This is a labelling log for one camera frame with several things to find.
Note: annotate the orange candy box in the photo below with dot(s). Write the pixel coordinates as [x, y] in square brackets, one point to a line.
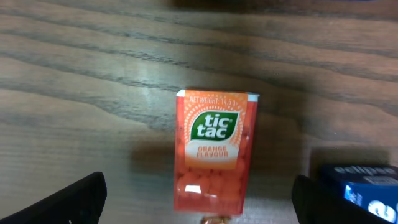
[214, 149]

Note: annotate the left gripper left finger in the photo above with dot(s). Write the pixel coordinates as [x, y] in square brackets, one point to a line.
[71, 205]

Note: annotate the gold wrapped candy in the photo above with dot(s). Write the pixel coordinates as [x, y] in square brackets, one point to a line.
[215, 220]

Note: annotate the blue candy pack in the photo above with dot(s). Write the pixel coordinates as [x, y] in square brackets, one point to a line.
[370, 189]

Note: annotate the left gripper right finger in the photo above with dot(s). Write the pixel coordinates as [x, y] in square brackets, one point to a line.
[323, 208]

